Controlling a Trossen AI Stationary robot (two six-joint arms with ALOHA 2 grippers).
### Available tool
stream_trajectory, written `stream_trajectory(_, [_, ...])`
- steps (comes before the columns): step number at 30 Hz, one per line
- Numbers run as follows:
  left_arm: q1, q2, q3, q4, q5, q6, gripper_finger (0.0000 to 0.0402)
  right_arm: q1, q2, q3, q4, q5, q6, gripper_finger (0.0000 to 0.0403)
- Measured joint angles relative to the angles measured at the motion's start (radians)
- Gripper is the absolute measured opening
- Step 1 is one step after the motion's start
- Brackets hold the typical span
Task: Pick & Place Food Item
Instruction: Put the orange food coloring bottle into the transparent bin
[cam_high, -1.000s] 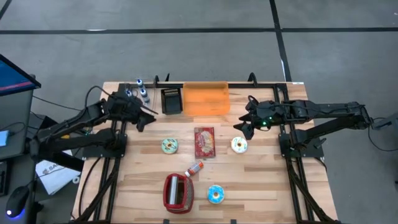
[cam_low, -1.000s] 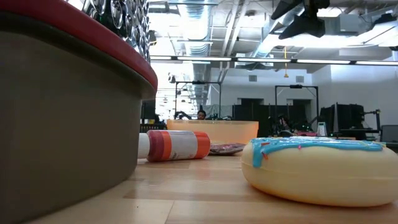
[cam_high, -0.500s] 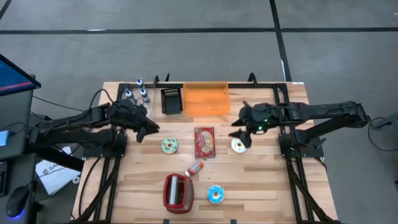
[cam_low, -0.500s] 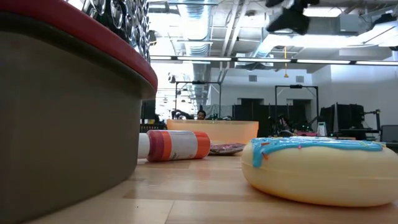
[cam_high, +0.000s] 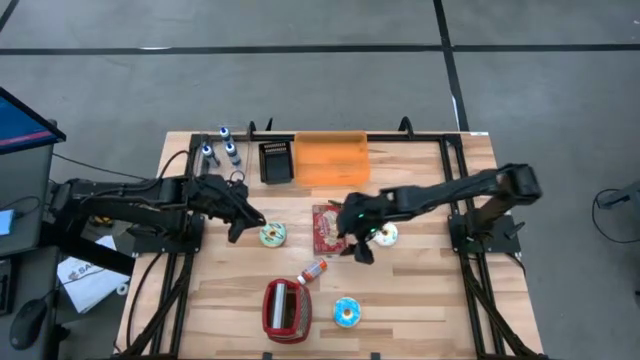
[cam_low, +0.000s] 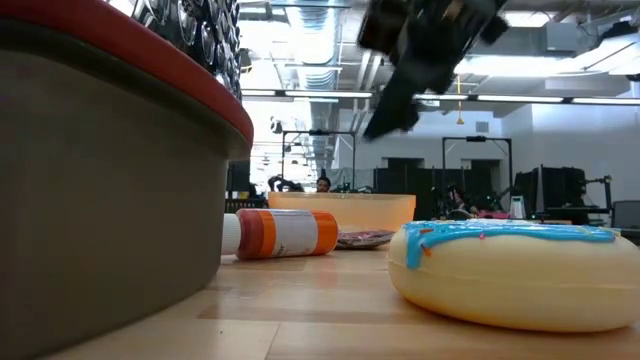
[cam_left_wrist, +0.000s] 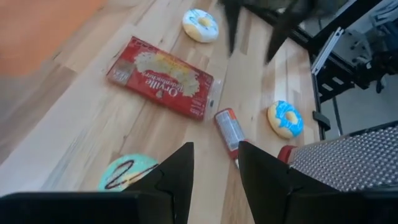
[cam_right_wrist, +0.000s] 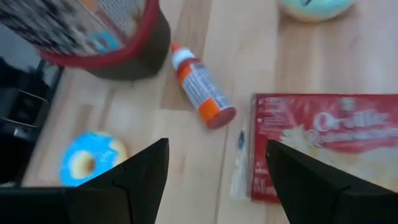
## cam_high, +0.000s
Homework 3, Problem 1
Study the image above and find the red wire basket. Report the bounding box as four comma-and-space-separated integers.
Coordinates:
261, 277, 314, 346

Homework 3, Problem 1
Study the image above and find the black computer mouse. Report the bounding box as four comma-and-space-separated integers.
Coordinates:
8, 297, 49, 352

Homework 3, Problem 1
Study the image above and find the black base cable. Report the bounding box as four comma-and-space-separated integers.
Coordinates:
125, 249, 159, 351

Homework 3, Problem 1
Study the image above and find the black arched clamp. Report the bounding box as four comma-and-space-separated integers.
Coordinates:
397, 115, 417, 139

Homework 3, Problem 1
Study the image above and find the white frosted donut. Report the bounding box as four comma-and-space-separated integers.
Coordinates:
373, 222, 400, 248

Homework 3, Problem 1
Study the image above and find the orange capped bottle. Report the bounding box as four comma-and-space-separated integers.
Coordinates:
296, 257, 329, 287

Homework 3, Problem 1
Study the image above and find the blue frosted donut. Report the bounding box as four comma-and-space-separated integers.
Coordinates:
332, 296, 362, 329

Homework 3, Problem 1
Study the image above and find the black aluminium frame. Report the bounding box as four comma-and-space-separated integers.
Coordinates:
112, 128, 551, 360

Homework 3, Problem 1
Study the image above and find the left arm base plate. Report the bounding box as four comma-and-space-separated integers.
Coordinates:
131, 219, 206, 256

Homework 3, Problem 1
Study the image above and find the clear acrylic tray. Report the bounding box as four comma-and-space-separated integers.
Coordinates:
192, 133, 252, 180

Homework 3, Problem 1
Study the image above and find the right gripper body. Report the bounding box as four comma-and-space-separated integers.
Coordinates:
338, 192, 396, 266

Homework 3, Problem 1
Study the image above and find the grey stand leg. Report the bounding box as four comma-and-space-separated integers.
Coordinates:
596, 179, 640, 210

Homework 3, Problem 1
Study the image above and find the light blue small device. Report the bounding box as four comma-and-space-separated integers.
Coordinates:
0, 208, 16, 237

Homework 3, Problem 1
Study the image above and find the black keyboard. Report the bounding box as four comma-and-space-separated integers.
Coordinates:
0, 258, 15, 317

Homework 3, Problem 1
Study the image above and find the orange plastic bin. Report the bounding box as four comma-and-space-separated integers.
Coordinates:
293, 130, 372, 188

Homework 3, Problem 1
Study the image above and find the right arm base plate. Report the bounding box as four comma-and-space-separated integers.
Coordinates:
447, 212, 522, 255

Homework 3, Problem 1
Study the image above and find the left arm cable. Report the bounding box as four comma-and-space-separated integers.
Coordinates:
149, 149, 247, 187

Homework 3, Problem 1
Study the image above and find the grey computer case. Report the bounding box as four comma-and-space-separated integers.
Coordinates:
0, 142, 56, 257

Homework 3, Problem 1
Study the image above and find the blue screen monitor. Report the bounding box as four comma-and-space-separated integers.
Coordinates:
0, 85, 68, 156

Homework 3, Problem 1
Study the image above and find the black floor cable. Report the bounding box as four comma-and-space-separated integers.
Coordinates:
591, 187, 640, 245

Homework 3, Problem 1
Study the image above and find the black diagonal beam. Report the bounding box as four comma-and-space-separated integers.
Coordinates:
38, 223, 136, 277

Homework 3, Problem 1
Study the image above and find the red popcorn box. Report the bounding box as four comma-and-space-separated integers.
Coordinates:
311, 203, 348, 256

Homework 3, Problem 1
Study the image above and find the green frosted donut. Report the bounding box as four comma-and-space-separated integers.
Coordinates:
259, 221, 289, 249

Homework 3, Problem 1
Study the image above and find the black slotted holder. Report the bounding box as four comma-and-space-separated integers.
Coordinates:
258, 140, 295, 186

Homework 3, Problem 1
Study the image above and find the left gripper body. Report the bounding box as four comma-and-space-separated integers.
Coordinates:
188, 173, 251, 245

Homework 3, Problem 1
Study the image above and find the white paper bag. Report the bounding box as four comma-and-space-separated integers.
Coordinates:
55, 234, 132, 315

